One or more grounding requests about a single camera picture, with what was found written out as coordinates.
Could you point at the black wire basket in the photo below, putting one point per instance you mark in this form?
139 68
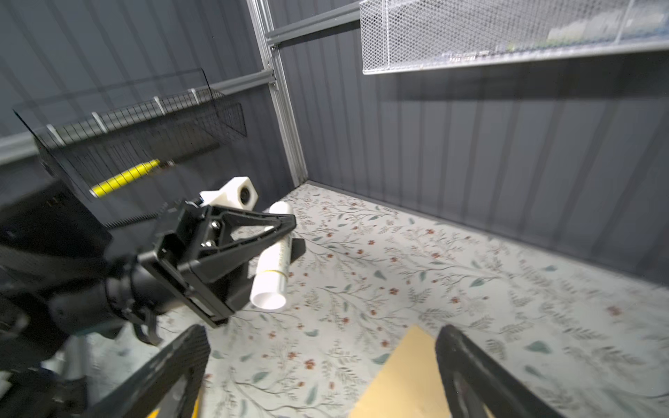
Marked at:
87 136

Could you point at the white wire mesh basket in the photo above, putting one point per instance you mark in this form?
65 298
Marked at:
402 36

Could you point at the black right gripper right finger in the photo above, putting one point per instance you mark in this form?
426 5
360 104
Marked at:
475 385

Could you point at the pens in white basket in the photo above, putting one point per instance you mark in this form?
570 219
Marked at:
646 20

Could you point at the yellow calculator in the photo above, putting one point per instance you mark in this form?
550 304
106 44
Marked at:
168 407

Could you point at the manila paper envelope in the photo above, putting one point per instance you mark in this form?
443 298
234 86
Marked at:
409 383

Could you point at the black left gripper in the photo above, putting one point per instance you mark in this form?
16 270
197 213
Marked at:
56 281

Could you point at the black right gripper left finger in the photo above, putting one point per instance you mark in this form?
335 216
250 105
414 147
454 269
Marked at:
185 358

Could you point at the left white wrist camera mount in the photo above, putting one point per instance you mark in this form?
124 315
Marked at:
238 193

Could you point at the white glue stick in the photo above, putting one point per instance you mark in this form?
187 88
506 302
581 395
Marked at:
270 280

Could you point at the yellow highlighter pen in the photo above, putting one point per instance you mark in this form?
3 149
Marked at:
124 178

